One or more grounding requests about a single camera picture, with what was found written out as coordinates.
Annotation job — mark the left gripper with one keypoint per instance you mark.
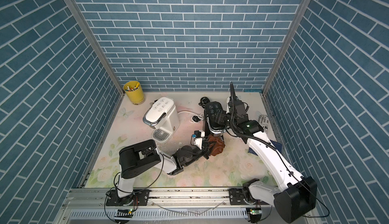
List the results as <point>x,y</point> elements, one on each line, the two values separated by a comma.
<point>205,147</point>

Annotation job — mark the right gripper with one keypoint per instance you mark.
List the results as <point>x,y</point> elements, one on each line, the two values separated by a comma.
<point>220,117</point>

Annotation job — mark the black coffee machine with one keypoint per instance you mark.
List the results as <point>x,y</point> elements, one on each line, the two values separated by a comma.
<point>211,125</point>

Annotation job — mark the brown cloth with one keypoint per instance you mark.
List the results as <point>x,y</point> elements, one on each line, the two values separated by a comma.
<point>216,145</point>

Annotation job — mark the white coffee machine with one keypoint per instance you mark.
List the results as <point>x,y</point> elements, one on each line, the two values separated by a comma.
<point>162,116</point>

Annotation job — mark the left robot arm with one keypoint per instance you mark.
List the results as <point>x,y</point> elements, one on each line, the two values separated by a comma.
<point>138,158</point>

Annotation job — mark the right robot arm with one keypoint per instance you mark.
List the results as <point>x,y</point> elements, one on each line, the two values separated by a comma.
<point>295,195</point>

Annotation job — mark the blue book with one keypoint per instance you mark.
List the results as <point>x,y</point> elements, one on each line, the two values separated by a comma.
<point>277,145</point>

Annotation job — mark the yellow pen cup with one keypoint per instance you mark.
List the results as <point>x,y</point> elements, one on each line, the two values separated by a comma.
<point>134,92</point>

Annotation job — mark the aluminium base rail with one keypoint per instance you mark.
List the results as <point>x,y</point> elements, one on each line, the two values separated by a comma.
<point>213,205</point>

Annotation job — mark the right metal corner post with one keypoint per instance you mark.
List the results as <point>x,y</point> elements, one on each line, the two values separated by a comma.
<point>302,8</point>

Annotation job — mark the metal corner post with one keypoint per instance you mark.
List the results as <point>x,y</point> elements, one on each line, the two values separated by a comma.
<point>81,21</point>
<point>302,8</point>

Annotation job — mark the left metal corner post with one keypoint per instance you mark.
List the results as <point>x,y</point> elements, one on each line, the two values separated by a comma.
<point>81,21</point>

